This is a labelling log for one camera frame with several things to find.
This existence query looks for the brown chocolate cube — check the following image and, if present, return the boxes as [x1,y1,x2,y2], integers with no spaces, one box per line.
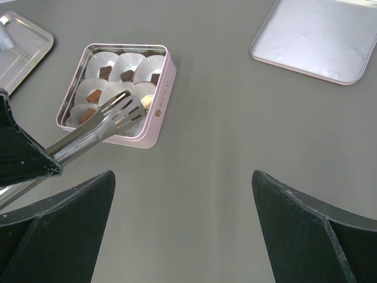
[79,108,96,124]

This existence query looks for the brown chocolate piece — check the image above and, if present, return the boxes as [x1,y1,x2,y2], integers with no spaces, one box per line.
[85,89,102,104]

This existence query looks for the dark chocolate block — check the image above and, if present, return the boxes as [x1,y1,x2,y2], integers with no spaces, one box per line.
[98,65,113,80]

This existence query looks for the silver tin lid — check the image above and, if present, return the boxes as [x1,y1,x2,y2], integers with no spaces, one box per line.
[250,0,376,85]

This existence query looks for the dark chocolate cube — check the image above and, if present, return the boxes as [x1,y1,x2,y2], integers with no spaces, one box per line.
[150,73,160,85]

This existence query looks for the silver metal tray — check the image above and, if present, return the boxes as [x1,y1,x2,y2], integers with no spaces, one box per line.
[1,11,54,95]

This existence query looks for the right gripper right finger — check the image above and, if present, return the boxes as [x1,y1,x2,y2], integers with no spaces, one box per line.
[252,170,376,282]

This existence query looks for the dark chocolate piece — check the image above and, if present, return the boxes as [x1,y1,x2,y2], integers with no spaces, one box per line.
[120,70,134,82]

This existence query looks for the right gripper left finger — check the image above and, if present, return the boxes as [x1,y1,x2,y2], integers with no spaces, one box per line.
[1,171,115,282]

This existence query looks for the metal tongs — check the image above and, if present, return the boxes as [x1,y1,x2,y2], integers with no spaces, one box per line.
[0,90,147,210]

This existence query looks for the white chocolate piece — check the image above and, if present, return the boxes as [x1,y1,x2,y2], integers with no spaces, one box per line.
[141,95,154,110]

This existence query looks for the pink chocolate tin box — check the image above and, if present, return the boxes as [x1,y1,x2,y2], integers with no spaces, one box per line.
[56,43,177,149]

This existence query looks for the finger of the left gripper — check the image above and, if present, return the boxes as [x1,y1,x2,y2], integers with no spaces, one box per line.
[1,88,63,187]

